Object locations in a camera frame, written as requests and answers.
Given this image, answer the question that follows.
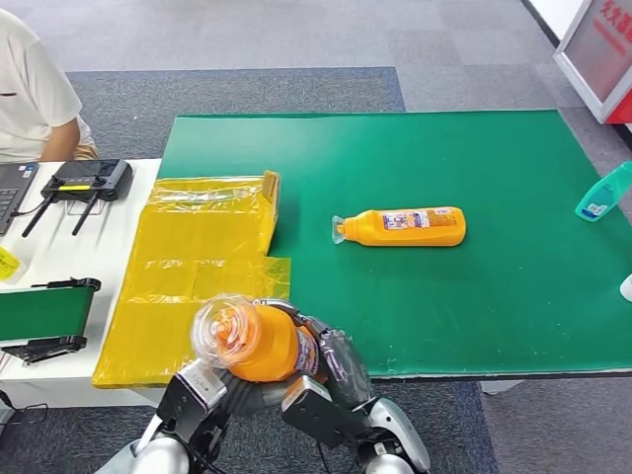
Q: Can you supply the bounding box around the small green conveyor belt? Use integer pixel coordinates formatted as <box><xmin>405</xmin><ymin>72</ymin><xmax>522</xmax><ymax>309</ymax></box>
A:
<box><xmin>0</xmin><ymin>277</ymin><xmax>103</xmax><ymax>365</ymax></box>

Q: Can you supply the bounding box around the white and red display stand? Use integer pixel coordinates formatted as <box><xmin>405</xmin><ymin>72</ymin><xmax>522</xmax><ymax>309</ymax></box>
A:
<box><xmin>552</xmin><ymin>0</ymin><xmax>632</xmax><ymax>125</ymax></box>

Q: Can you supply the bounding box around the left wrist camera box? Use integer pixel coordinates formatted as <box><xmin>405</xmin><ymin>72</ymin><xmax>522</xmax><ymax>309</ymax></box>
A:
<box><xmin>156</xmin><ymin>357</ymin><xmax>229</xmax><ymax>447</ymax></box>

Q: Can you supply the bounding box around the black floor cable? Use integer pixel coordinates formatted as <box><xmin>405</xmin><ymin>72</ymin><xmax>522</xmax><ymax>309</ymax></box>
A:
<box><xmin>0</xmin><ymin>390</ymin><xmax>49</xmax><ymax>428</ymax></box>

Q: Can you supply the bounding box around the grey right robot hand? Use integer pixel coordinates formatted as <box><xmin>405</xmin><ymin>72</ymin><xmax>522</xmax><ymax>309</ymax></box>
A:
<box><xmin>298</xmin><ymin>315</ymin><xmax>375</xmax><ymax>414</ymax></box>

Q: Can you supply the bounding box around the thin black laptop cable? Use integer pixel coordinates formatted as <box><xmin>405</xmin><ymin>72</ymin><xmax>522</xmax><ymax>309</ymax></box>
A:
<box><xmin>11</xmin><ymin>198</ymin><xmax>49</xmax><ymax>218</ymax></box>

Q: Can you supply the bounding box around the black remote controller with antennas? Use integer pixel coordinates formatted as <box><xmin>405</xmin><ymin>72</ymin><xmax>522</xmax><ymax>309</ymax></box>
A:
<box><xmin>22</xmin><ymin>159</ymin><xmax>134</xmax><ymax>238</ymax></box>

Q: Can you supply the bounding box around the orange bottle with clear cap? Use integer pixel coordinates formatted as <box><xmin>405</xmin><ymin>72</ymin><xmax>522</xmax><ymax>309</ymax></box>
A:
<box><xmin>331</xmin><ymin>206</ymin><xmax>467</xmax><ymax>249</ymax></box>
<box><xmin>191</xmin><ymin>294</ymin><xmax>322</xmax><ymax>385</ymax></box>

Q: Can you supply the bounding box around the yellow plastic sheet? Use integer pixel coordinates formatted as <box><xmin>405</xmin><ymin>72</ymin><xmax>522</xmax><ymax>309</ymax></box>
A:
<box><xmin>91</xmin><ymin>171</ymin><xmax>292</xmax><ymax>389</ymax></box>

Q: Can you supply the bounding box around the yellow label in clear bag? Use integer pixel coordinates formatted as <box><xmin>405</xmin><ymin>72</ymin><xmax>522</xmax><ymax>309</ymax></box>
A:
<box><xmin>0</xmin><ymin>247</ymin><xmax>22</xmax><ymax>283</ymax></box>

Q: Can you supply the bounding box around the green table mat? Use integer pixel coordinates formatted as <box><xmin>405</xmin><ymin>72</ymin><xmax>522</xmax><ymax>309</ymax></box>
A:
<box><xmin>157</xmin><ymin>110</ymin><xmax>632</xmax><ymax>385</ymax></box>

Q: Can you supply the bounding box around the dark laptop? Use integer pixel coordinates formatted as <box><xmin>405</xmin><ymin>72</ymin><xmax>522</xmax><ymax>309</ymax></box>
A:
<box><xmin>0</xmin><ymin>162</ymin><xmax>40</xmax><ymax>237</ymax></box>

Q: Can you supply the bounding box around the teal plastic bottle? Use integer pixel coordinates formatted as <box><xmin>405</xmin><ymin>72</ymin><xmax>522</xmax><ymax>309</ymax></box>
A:
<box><xmin>575</xmin><ymin>161</ymin><xmax>632</xmax><ymax>224</ymax></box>

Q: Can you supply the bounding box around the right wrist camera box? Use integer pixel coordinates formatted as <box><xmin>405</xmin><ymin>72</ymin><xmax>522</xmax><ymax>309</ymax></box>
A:
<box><xmin>281</xmin><ymin>374</ymin><xmax>377</xmax><ymax>450</ymax></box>

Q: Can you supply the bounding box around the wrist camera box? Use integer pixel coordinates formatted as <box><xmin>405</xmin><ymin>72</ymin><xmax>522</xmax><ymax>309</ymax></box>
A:
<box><xmin>156</xmin><ymin>357</ymin><xmax>229</xmax><ymax>447</ymax></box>
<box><xmin>281</xmin><ymin>374</ymin><xmax>377</xmax><ymax>450</ymax></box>

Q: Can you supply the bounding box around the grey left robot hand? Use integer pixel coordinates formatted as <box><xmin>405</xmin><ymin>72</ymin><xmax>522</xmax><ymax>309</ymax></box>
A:
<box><xmin>217</xmin><ymin>298</ymin><xmax>310</xmax><ymax>421</ymax></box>

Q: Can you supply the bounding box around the white table foot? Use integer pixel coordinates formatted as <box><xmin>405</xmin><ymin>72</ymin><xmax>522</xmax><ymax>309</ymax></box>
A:
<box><xmin>480</xmin><ymin>380</ymin><xmax>526</xmax><ymax>396</ymax></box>

